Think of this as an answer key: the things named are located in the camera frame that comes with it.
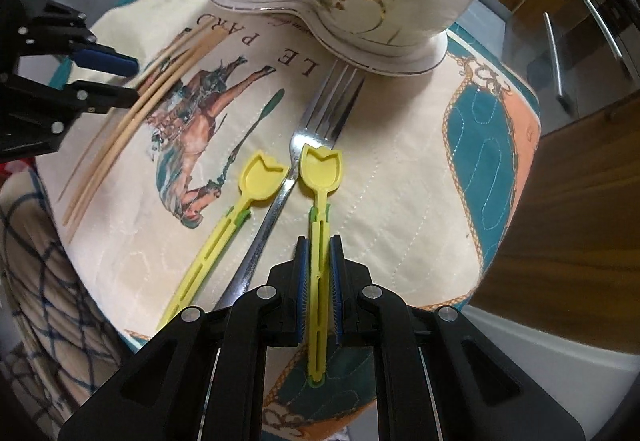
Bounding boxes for yellow plastic tulip spoon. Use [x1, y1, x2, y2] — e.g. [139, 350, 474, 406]
[300, 145, 343, 388]

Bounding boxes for silver metal fork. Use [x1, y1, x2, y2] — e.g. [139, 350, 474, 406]
[214, 60, 366, 310]

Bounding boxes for quilted horse print table mat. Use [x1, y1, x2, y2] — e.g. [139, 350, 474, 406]
[34, 0, 544, 441]

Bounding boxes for wooden kitchen cabinets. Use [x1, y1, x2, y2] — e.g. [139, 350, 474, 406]
[473, 0, 639, 353]

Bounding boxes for wooden chopstick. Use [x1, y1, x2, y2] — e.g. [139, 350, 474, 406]
[60, 27, 228, 242]
[70, 22, 219, 209]

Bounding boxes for built-in steel oven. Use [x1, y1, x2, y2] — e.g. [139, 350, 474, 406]
[503, 0, 639, 134]

